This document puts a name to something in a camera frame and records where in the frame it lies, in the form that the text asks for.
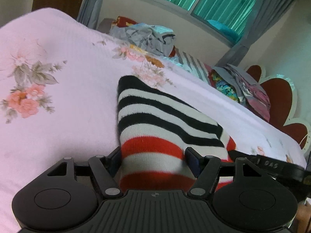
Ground grey crumpled clothes pile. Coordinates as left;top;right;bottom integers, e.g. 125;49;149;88
109;23;176;57

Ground red heart-shaped headboard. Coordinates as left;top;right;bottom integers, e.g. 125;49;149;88
246;65;310;154

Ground grey white striped cloth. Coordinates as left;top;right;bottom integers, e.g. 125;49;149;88
175;48;211;85

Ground black strap with lettering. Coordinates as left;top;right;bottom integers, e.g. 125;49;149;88
228;149;311;187

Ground pink floral bed sheet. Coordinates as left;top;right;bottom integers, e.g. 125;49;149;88
1;9;306;232

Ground grey curtain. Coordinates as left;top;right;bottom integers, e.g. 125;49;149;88
216;0;295;67

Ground pink colourful clothes pile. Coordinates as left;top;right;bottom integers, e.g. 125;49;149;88
209;64;271;122

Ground green glass window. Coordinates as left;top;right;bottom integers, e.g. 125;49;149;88
116;0;268;48

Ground red black white striped sweater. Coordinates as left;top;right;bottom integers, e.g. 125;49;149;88
118;76;236;191

